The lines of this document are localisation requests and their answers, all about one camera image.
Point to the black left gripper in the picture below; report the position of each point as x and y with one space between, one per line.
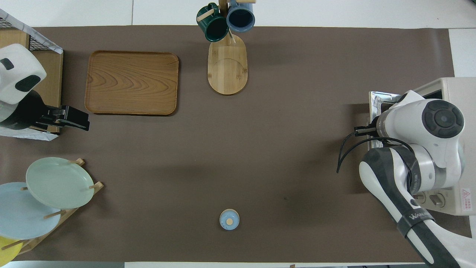
55 117

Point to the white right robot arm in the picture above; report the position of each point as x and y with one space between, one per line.
409 119

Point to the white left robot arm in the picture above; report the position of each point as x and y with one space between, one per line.
18 74

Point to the cream toaster oven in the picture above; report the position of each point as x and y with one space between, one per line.
465 93

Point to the wooden stepped shelf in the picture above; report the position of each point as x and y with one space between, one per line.
52 82

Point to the white patterned liner cloth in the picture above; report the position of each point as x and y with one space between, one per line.
26 134

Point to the rectangular wooden tray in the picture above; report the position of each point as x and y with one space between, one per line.
132 82

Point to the pale green plate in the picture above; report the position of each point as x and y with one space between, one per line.
59 182

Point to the wooden plate rack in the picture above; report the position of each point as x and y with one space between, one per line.
97 186

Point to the light blue plate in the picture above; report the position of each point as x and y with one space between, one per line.
22 216

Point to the yellow plate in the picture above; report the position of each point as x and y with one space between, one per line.
7 251

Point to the wooden mug tree stand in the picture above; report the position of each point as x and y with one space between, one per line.
227 70

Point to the dark green mug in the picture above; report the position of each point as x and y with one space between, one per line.
215 26

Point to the small blue bell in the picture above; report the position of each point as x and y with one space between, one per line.
229 219

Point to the brown table mat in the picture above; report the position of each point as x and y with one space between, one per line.
260 149

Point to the blue mug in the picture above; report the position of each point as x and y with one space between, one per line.
240 16

